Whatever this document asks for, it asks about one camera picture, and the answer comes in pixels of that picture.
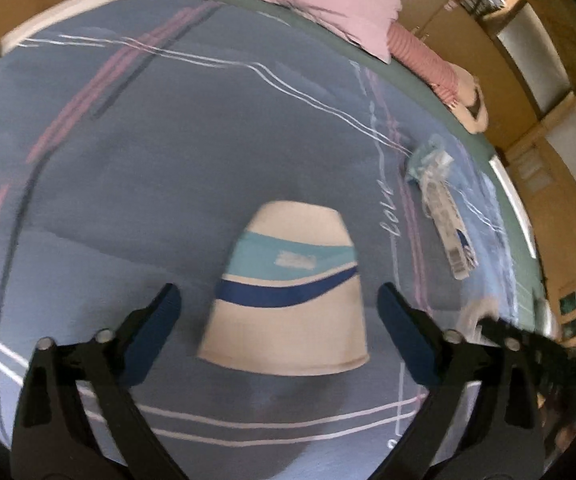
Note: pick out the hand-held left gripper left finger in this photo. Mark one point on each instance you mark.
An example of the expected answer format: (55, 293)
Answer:
(155, 330)

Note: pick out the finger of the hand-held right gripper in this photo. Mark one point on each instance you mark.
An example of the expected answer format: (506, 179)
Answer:
(515, 332)

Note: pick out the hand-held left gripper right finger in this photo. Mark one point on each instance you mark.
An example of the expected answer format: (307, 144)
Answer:
(408, 335)

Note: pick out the cream blue-striped cloth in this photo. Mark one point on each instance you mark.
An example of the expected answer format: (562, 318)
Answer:
(288, 320)

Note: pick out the white and blue medicine box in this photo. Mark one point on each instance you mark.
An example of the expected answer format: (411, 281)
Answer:
(450, 225)

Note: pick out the blue striped blanket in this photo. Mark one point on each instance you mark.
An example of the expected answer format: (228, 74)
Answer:
(168, 160)

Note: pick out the green bed sheet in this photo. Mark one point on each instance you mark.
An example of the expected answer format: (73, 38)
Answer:
(413, 85)

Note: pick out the striped plush doll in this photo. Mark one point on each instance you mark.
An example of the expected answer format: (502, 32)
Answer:
(418, 55)

